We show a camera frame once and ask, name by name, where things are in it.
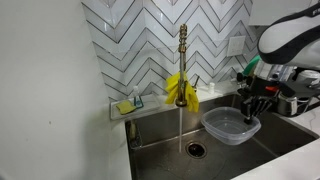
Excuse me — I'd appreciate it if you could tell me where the gold faucet lever handle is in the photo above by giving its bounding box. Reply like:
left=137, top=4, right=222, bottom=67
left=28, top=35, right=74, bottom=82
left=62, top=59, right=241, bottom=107
left=191, top=74, right=200, bottom=92

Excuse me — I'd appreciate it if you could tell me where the green cutting board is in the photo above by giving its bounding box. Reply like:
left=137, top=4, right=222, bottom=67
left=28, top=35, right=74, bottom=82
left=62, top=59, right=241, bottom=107
left=242, top=54, right=263, bottom=77

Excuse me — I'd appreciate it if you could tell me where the sink caddy with brush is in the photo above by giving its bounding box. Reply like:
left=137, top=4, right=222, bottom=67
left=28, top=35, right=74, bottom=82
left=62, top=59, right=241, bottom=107
left=128, top=119, right=144, bottom=150

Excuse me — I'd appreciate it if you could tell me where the clear dish soap bottle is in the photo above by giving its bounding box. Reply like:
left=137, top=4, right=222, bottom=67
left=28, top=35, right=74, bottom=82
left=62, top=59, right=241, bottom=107
left=131, top=85, right=145, bottom=110

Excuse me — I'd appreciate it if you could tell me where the round sink drain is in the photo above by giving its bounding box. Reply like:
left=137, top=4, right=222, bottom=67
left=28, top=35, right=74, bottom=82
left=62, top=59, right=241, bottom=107
left=185, top=140, right=208, bottom=160

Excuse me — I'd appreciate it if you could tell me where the white upper cabinet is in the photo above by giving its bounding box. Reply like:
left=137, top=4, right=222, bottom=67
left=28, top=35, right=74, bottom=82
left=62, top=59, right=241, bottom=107
left=248, top=0, right=314, bottom=27

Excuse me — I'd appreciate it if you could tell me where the clear plastic container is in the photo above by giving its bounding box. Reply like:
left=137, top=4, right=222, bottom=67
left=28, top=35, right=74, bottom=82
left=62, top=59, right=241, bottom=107
left=200, top=106, right=262, bottom=146

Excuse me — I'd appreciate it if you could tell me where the yellow sponge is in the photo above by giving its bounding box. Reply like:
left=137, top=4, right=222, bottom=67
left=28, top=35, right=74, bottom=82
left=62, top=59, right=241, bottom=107
left=115, top=100, right=138, bottom=116

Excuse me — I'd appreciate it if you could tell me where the steel dish rack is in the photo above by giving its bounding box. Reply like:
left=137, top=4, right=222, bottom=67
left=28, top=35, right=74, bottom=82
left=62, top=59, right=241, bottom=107
left=236, top=68, right=320, bottom=118

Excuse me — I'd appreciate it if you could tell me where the yellow cloth on faucet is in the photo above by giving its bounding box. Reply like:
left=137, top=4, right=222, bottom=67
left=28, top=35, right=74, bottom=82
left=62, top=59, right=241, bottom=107
left=164, top=70, right=200, bottom=114

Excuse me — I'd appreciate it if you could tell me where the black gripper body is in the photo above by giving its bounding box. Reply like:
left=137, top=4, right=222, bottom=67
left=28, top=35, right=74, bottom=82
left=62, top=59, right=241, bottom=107
left=248, top=75, right=291, bottom=101

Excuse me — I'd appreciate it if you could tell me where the white wall outlet plate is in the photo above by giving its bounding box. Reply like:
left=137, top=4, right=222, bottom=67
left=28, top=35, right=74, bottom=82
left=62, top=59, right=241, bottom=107
left=226, top=35, right=247, bottom=58

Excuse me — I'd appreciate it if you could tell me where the stainless steel sink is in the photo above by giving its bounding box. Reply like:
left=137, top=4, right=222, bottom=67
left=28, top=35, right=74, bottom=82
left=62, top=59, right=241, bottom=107
left=124, top=93, right=319, bottom=180

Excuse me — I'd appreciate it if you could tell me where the steel utensil cup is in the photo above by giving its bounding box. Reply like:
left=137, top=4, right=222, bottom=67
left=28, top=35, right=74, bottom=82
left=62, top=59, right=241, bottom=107
left=277, top=93, right=299, bottom=117

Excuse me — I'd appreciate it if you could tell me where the gold spring faucet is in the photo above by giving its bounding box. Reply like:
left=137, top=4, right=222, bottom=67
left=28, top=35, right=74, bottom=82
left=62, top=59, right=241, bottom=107
left=175, top=23, right=189, bottom=108

